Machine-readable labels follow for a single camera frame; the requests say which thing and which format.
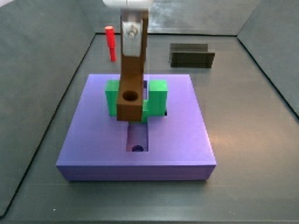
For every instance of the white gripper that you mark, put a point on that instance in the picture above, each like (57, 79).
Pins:
(131, 28)

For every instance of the brown T-shaped block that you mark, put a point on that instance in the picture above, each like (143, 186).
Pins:
(131, 84)

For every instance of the purple base board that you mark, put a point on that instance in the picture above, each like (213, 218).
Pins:
(100, 150)

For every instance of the red hexagonal peg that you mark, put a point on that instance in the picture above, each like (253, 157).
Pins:
(111, 42)

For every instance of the green U-shaped block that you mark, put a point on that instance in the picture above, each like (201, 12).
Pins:
(155, 98)

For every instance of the dark grey angle bracket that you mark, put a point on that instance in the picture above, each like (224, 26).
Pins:
(191, 55)

